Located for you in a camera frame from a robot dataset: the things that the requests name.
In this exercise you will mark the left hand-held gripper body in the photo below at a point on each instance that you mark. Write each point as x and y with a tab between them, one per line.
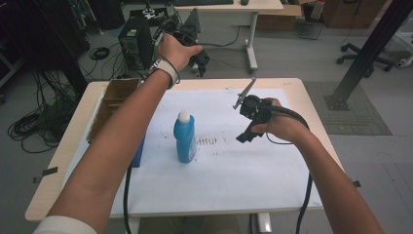
190	24

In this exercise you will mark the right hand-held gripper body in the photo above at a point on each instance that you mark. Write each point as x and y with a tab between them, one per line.
253	109

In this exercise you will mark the blue bottle with white cap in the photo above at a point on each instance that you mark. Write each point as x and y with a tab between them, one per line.
185	139

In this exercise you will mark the blue cardboard box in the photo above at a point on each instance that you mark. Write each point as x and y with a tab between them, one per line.
112	97

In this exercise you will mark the person's left hand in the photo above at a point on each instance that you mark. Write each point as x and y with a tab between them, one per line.
177	52

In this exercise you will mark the person's right hand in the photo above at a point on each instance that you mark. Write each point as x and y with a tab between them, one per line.
285	128

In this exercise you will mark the black keyboard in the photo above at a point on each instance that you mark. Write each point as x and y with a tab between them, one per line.
204	2

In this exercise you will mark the wristwatch with white band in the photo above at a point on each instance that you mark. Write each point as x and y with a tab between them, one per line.
167	70

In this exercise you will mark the white paper sheet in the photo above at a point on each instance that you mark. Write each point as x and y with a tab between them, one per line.
227	172

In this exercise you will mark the white desk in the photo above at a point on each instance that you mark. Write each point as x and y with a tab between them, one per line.
227	6

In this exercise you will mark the black computer tower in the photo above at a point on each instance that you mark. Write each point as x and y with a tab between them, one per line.
134	44

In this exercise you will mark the black computer mouse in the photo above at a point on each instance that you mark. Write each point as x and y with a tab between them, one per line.
245	2

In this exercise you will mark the white table leg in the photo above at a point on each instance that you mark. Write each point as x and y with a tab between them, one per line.
264	224

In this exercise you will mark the grey floor mat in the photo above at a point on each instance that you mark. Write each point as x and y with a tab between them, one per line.
357	110

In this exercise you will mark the black tape strip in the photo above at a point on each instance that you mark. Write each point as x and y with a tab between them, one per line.
356	184
45	173

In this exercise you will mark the black office chair base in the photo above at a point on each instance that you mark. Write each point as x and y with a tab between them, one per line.
360	57

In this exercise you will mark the large brown cardboard box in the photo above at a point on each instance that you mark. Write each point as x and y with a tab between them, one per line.
354	13

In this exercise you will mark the white sleeve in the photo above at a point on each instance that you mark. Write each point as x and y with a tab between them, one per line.
65	226

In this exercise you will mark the black metal post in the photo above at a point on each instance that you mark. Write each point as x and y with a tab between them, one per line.
367	52

